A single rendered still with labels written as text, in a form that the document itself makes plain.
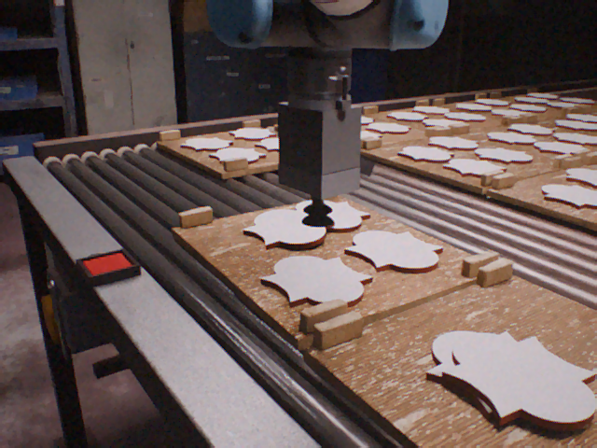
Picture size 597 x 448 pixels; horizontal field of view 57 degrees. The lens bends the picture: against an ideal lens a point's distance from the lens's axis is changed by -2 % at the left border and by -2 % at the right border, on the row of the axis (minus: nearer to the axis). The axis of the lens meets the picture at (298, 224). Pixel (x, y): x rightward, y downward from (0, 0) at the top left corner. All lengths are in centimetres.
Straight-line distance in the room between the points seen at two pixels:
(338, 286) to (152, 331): 24
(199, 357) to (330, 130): 30
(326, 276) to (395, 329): 14
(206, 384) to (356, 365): 16
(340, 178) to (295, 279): 16
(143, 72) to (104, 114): 49
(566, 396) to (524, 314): 19
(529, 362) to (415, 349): 12
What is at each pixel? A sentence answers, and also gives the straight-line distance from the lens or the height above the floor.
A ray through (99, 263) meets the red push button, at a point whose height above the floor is 93.
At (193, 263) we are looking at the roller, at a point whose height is 92.
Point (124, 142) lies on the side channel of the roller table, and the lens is 170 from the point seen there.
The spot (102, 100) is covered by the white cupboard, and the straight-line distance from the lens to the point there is 515.
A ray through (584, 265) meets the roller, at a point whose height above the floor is 92.
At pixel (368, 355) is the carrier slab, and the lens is 62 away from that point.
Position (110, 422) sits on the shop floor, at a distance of 207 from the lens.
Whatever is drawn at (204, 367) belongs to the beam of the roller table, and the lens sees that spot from 64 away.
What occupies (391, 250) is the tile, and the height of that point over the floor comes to 95.
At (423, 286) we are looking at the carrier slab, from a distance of 78.
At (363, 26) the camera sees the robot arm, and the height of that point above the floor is 127.
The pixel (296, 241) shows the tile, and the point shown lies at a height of 95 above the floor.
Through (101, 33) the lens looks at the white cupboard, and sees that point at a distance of 510.
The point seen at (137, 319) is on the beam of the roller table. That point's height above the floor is 92.
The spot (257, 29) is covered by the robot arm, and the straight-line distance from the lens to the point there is 54.
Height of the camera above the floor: 128
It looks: 21 degrees down
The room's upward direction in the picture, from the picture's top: straight up
